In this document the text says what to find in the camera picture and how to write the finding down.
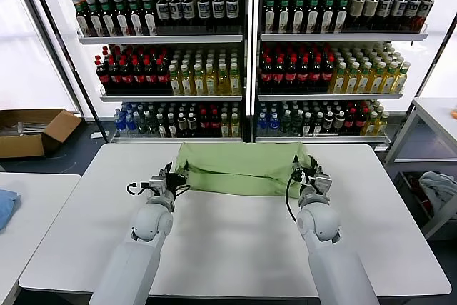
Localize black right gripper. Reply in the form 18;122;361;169
290;154;324;192

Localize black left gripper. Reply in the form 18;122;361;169
159;161;191;198

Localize green polo shirt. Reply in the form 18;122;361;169
176;141;322;199

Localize black bottle white label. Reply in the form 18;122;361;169
166;114;179;139
334;111;346;137
323;111;336;137
302;112;314;137
313;112;325;137
157;114;169;139
187;114;199;139
177;114;189;139

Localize teal drink bottle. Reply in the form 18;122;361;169
147;114;159;138
280;111;293;137
136;114;149;138
291;111;303;137

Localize blue water bottle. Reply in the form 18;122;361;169
114;110;127;138
268;112;281;137
125;111;139;138
257;112;270;137

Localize red cap cola bottle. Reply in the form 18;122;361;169
298;56;312;94
273;56;288;94
95;55;111;94
310;56;324;94
260;56;276;94
209;110;221;138
322;55;336;94
344;109;358;137
198;110;210;138
144;57;159;94
108;56;123;94
156;58;171;94
286;56;300;94
355;109;368;137
131;57;146;94
119;59;135;94

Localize red cloth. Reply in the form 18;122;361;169
406;174;431;213

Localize grey-blue cloth pile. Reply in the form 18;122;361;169
417;171;457;219

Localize grey metal shelf unit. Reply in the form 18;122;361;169
251;0;453;149
51;0;251;145

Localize white grey-framed side table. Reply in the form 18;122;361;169
383;96;457;241

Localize clear plastic packets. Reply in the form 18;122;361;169
16;121;49;138

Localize green cap dark tea bottle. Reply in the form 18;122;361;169
334;0;351;34
87;0;103;38
114;0;129;37
321;0;336;35
263;0;278;35
74;0;91;38
141;0;157;37
278;0;292;35
292;0;306;35
127;0;142;37
306;0;321;35
100;0;116;38

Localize brown cardboard box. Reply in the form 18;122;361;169
0;108;82;159

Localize dark bottle white blue label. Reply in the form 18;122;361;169
196;0;211;27
377;0;395;31
169;0;183;28
211;0;226;27
403;0;421;32
391;0;408;31
181;0;196;28
156;0;170;28
225;0;240;27
415;0;435;32

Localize dark bottle beige label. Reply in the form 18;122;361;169
363;0;381;31
349;0;366;31

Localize blue folded cloth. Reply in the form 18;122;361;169
0;189;21;233

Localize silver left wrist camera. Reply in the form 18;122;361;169
148;175;169;197

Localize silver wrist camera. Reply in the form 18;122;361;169
313;172;333;196
148;175;169;197

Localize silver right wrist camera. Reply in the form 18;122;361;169
313;172;333;196

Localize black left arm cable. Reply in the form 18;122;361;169
126;181;151;196

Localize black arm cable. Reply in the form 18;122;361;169
126;181;151;196
284;172;305;224

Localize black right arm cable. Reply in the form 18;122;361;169
284;172;305;224

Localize black window frame pole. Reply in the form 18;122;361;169
9;0;110;144

